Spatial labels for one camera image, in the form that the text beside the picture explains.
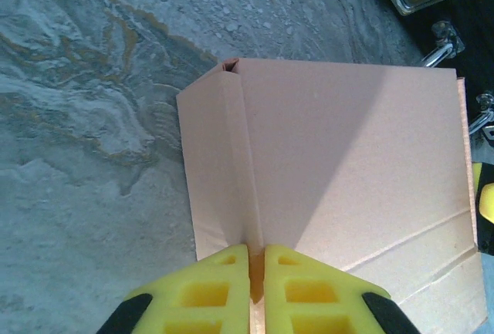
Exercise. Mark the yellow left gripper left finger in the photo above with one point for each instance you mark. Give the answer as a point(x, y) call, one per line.
point(237, 291)

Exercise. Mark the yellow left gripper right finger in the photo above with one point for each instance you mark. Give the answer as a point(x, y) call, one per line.
point(274, 291)

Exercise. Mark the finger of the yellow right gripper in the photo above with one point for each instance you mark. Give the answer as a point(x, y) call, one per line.
point(487, 203)

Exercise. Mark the brown cardboard box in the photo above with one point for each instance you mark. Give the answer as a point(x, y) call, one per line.
point(328, 156)

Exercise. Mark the black case with metal latches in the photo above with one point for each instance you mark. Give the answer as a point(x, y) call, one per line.
point(478, 33)

